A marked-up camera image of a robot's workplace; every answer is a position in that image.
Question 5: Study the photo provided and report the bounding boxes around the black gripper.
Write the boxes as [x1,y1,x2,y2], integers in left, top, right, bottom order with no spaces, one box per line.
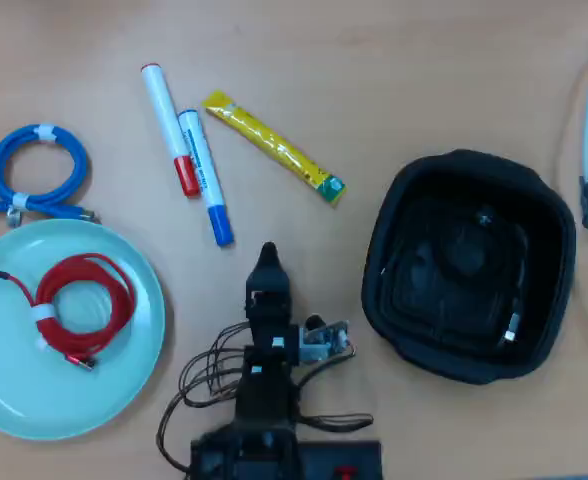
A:
[244,241,301,362]

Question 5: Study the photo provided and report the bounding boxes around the red charging cable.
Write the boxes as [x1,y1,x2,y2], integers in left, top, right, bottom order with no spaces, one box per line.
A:
[0,253,138,373]

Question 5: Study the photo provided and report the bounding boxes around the black charging cable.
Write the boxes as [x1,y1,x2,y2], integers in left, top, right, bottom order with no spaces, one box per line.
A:
[388,207,526,351]

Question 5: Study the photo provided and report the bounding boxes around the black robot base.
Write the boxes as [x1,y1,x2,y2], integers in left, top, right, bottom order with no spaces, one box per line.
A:
[189,427,384,480]

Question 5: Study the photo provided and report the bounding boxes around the black square bowl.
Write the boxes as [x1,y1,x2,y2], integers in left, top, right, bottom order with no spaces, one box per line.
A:
[361,148,577,386]

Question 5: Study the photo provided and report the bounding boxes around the light green round bowl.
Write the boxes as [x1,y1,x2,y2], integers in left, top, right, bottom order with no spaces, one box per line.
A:
[0,218,168,442]

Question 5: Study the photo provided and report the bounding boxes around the yellow stick sachet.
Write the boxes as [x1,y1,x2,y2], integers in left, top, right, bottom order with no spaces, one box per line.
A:
[201,89,348,207]

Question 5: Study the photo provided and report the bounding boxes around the white marker blue cap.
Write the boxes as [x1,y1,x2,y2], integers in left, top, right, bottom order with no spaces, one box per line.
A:
[176,108,236,248]

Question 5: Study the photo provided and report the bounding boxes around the white marker red cap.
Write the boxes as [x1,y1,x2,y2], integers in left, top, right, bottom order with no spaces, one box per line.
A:
[140,62,203,198]

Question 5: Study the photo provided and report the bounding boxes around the green circuit board camera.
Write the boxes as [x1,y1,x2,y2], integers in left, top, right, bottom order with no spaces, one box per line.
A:
[296,313,358,369]

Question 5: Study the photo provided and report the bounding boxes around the black camera cable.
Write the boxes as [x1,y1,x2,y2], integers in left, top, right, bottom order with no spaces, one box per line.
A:
[296,344,359,392]

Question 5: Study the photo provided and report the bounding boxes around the black cable loop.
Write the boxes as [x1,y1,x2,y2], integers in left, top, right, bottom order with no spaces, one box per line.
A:
[298,412,375,434]

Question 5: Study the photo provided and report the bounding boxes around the blue coiled cable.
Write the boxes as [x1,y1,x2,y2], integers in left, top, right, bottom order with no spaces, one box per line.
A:
[0,123,103,229]

